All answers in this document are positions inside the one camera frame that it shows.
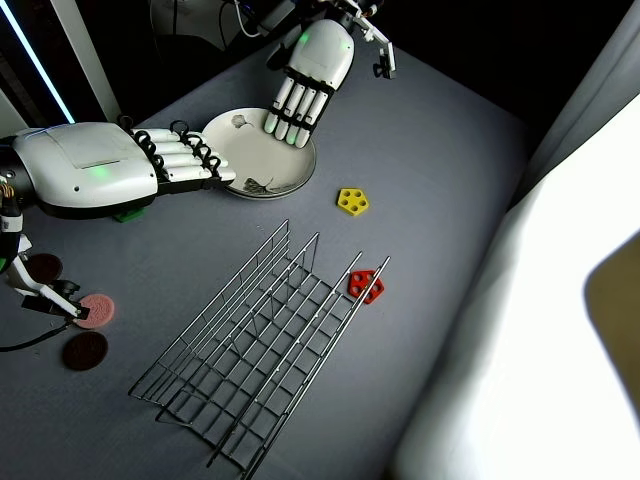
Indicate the white robot body shell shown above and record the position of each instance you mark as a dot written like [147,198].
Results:
[190,20]

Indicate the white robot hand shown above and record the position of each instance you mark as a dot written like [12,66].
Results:
[85,160]
[320,50]

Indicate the small green block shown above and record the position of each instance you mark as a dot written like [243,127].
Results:
[129,215]

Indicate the glowing white light strip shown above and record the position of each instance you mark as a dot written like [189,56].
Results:
[37,62]

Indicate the pink round cookie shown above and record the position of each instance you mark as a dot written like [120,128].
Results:
[99,310]

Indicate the white plate two leaf prints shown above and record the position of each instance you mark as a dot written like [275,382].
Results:
[250,155]

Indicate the red pentagon block with holes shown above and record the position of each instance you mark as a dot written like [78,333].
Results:
[362,282]

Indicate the white backdrop sheet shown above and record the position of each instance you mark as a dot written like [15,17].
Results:
[525,300]

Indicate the yellow pentagon block with holes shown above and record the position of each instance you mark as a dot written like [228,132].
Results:
[353,200]

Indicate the olive brown panel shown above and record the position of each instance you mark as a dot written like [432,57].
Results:
[620,310]

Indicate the dark brown round cookie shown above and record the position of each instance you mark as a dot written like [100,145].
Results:
[45,267]
[85,351]

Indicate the white frame post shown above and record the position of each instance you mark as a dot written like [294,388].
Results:
[84,50]

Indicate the grey table cloth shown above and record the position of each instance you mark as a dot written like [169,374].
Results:
[425,200]

